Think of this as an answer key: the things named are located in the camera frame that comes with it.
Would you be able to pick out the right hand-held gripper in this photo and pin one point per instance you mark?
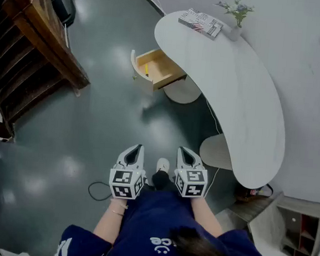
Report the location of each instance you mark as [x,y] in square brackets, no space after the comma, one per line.
[192,183]

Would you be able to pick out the wooden staircase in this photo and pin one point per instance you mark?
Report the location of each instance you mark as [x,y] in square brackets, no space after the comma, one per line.
[29,57]

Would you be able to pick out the white shoe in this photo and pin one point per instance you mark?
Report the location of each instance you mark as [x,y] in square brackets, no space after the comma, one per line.
[163,164]

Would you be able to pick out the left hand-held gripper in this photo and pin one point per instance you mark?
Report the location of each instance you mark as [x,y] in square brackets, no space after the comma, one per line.
[123,182]

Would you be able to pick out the navy blue shirt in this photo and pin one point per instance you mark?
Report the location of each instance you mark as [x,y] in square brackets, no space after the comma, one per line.
[151,221]

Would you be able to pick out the yellow item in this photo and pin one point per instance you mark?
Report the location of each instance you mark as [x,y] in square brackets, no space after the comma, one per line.
[147,70]

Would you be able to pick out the grey open shelf cabinet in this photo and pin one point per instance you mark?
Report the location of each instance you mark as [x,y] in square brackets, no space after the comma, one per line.
[294,220]

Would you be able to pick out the beige ribbed desk pedestal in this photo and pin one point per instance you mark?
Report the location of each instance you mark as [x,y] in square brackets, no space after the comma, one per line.
[214,153]
[182,93]

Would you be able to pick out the bunch of flowers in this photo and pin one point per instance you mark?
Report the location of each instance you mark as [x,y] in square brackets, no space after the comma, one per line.
[237,8]

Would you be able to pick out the wooden drawer with white front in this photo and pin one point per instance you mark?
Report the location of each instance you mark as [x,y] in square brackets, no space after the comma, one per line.
[158,68]

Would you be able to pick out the white vase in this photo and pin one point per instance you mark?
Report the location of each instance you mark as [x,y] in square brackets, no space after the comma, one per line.
[235,33]

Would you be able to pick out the person's left forearm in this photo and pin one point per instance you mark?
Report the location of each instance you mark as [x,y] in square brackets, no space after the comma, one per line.
[107,224]

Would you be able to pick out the black bin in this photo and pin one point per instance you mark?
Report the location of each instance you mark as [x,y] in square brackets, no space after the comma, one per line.
[60,4]

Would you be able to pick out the black and white book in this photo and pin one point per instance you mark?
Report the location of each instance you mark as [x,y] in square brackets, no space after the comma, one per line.
[201,23]

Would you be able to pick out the white curved desk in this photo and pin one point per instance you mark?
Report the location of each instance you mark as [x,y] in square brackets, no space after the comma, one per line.
[230,89]

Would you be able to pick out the person's right forearm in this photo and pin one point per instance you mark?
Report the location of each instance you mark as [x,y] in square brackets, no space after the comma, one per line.
[208,215]

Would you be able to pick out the black trouser leg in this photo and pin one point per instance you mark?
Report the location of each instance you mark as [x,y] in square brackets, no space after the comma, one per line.
[161,180]

